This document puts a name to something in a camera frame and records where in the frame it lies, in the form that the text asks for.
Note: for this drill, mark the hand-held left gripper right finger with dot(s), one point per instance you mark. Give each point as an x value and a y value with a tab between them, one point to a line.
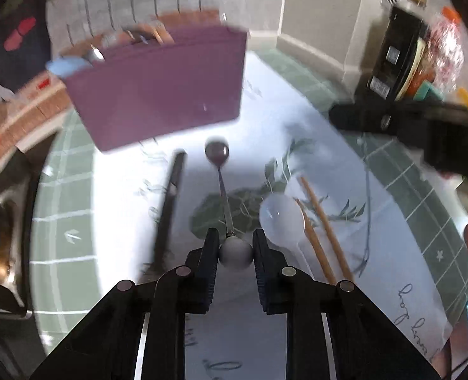
259	269

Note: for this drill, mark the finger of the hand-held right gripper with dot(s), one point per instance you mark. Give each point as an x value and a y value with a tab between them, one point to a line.
364	118

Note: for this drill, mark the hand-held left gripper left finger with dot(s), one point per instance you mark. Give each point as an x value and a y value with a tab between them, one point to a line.
212	269

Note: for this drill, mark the small metal ball-end spoon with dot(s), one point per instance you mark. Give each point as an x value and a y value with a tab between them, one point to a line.
217	151

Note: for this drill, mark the purple utensil holder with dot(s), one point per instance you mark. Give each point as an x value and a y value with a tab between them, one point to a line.
158	87

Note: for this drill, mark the blue plastic ladle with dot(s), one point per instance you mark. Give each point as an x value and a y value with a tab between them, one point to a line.
65	66

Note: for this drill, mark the yellow-lidded container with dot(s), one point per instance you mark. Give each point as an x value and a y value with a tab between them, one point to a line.
467	97

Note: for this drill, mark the white bottle with teal cap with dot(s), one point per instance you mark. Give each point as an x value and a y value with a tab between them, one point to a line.
427	91

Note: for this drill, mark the white plastic spoon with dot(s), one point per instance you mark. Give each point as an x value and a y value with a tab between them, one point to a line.
281	215

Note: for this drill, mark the wooden chopstick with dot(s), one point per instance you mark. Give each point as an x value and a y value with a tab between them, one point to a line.
315	241
325	221

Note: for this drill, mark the dark soy sauce bottle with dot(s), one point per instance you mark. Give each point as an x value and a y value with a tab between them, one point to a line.
396	55

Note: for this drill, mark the black chopstick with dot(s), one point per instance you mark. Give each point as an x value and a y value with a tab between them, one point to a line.
171	206

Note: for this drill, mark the green checkered table mat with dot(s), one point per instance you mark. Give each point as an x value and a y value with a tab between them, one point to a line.
415	213

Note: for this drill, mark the orange-capped plastic bottle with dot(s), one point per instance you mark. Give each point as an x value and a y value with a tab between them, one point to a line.
447	47

